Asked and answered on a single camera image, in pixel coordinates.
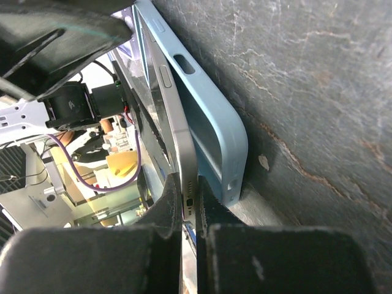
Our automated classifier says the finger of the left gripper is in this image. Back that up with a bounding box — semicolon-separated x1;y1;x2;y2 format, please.
1;1;132;101

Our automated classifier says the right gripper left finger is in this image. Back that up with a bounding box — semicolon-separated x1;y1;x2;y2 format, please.
135;173;183;239

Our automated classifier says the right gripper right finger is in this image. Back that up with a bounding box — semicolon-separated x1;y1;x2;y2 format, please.
195;176;244;239

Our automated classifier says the light blue phone case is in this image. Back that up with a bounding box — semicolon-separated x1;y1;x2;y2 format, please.
134;1;248;206

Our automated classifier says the black phone with stand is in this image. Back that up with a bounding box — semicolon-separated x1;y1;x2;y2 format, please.
132;6;198;222

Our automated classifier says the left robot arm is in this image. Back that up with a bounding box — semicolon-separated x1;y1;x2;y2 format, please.
1;1;133;144

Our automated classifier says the lavender phone case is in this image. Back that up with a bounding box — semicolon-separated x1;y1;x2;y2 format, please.
112;7;141;61

